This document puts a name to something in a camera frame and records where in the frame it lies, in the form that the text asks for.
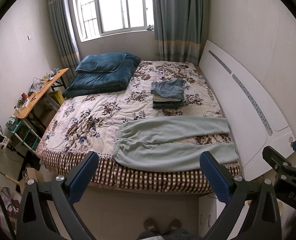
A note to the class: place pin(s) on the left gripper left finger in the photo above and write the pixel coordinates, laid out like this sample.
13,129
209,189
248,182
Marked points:
35,220

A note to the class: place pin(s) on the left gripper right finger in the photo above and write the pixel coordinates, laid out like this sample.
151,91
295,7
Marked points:
263,218

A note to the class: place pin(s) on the light green fleece pants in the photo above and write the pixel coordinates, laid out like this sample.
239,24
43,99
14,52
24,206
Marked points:
154,144

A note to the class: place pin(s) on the cardboard box on floor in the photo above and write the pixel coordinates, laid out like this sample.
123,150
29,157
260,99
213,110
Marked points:
30,173

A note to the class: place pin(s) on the floral quilted bed cover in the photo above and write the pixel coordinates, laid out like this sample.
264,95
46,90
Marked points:
91,123

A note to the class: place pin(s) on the white bed headboard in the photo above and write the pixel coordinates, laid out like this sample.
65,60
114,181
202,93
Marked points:
254,118

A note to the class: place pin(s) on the brown slipper right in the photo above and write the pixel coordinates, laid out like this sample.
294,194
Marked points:
173,225

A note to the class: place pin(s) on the brown slipper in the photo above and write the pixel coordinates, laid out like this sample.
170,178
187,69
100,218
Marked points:
173,225
150,225

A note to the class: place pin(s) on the orange wooden side table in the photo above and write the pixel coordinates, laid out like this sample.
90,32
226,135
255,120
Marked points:
27,116

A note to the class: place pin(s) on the brown slipper left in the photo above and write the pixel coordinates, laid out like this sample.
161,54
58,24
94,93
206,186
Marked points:
150,225

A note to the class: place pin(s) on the red cup on table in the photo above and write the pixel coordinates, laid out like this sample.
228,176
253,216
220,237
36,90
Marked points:
24,96

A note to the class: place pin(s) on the dark teal folded blanket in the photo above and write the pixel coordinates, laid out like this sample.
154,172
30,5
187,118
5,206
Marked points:
102,73

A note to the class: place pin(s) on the stack of folded jeans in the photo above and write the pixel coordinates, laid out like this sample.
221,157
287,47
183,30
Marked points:
168,94

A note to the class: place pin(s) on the left teal curtain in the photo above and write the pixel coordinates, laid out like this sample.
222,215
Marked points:
62,27

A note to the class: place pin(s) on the teal curtain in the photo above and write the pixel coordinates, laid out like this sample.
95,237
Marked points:
62,27
180,29

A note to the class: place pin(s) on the right teal curtain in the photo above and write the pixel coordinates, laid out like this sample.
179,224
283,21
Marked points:
180,29

